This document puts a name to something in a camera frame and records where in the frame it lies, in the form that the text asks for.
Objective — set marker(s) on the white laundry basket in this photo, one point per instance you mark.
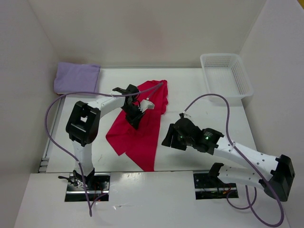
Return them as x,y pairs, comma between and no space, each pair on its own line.
226,75

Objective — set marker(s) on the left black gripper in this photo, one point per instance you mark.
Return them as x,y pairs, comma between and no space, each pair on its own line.
134,121

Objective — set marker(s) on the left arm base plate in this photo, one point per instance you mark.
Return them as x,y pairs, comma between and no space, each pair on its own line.
100,186

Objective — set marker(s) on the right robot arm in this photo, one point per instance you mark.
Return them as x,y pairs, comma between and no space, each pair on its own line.
274,175

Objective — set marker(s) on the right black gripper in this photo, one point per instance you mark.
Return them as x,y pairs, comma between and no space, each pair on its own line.
166,141

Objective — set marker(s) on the lavender t shirt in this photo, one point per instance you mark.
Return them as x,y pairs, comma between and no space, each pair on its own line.
72,77

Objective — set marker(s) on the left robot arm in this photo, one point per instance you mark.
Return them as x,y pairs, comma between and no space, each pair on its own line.
83,124

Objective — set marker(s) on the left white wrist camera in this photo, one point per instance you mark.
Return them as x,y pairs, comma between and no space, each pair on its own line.
146,105

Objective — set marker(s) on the pink t shirt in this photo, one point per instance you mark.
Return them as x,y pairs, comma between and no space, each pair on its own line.
140,145

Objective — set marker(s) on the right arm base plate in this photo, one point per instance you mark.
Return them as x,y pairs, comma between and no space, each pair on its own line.
208,188

